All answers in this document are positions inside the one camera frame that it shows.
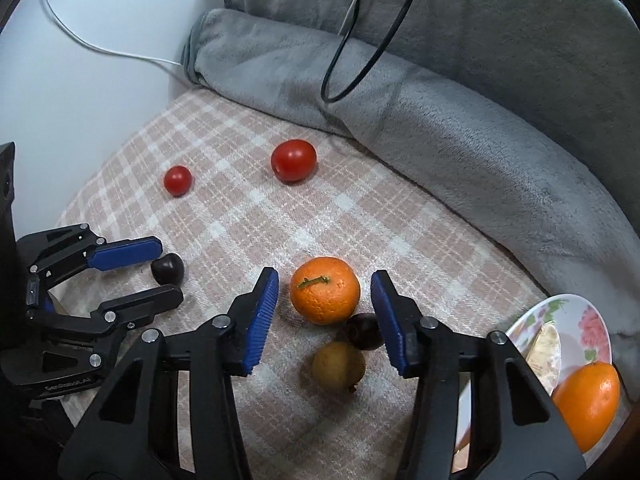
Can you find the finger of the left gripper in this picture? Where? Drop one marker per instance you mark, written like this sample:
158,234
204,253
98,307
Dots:
127,312
125,254

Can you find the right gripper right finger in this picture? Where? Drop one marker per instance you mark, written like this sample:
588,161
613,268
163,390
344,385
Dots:
516,432

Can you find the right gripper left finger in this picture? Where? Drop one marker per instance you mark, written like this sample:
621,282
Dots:
167,409

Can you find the dark plum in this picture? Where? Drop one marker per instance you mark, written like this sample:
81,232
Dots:
363,332
168,270

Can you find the brown longan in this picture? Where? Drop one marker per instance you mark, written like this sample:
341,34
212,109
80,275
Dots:
338,366

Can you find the mandarin orange with stem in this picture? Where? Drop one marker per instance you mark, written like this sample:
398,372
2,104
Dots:
325,291

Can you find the small red cherry tomato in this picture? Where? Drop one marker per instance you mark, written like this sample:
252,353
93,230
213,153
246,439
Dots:
177,181

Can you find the large red tomato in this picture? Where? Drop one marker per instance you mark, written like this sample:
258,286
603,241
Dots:
293,160

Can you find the peeled pomelo segment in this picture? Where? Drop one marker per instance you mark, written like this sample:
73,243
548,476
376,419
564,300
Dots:
544,357

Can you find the pink plaid tablecloth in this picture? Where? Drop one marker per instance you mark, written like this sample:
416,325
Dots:
238,218

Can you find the floral white plate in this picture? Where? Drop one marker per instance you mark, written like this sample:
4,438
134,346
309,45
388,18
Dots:
580,338

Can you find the large orange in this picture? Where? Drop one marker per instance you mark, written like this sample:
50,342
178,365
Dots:
588,400

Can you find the grey fleece blanket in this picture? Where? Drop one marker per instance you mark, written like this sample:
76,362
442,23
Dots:
520,115

